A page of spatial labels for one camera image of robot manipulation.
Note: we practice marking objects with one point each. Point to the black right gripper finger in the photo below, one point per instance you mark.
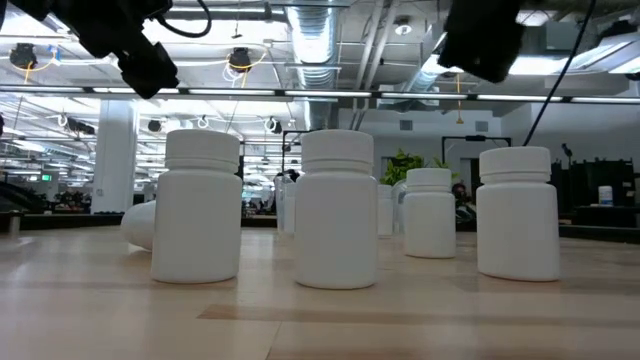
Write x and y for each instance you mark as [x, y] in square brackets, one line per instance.
[482, 37]

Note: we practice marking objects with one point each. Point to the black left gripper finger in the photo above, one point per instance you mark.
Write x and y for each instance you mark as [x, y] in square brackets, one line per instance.
[147, 70]

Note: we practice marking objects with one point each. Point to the clear plastic basket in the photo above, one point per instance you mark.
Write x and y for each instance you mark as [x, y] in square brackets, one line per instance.
[399, 200]

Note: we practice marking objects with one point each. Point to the long ceiling light strip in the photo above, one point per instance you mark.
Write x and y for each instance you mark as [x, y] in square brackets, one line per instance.
[225, 92]

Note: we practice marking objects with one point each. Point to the white building column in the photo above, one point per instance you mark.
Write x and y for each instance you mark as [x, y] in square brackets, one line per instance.
[115, 160]

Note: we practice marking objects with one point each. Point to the green plant in white pot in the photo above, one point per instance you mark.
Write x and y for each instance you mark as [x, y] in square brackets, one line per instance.
[400, 167]

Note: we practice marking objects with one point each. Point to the person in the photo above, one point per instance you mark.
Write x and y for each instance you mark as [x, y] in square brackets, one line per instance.
[459, 197]

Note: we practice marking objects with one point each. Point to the black partition panel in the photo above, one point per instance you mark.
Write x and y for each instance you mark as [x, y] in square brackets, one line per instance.
[590, 185]

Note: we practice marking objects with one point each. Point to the small white container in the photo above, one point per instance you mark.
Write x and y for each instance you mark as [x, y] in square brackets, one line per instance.
[605, 196]

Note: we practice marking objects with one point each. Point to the silver ventilation duct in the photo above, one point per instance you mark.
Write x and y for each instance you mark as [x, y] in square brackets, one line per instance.
[425, 75]
[315, 50]

